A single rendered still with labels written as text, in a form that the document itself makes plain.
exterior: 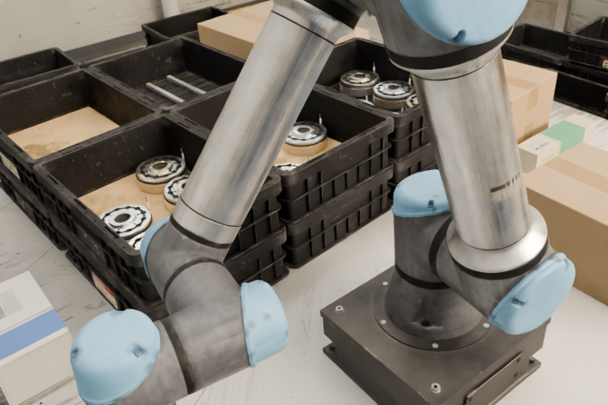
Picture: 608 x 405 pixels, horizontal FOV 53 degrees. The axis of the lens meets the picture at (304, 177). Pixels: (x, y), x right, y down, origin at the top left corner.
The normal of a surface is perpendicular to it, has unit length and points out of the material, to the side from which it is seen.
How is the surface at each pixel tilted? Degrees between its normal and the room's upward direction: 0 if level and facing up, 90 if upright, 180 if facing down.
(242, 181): 85
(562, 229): 90
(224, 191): 74
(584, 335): 0
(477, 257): 61
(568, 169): 0
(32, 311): 0
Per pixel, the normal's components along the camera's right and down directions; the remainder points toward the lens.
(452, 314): 0.22, 0.20
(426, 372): -0.10, -0.85
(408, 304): -0.69, 0.15
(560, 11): -0.80, 0.36
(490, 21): 0.43, 0.32
